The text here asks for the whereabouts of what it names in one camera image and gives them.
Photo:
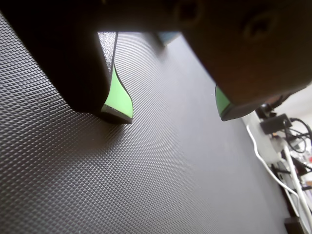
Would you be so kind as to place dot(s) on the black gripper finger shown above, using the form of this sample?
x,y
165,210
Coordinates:
x,y
61,61
248,61

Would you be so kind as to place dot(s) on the small black adapter box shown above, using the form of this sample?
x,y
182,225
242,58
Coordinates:
x,y
274,124

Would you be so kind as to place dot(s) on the black textured table mat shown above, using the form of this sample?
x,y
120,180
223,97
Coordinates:
x,y
146,170

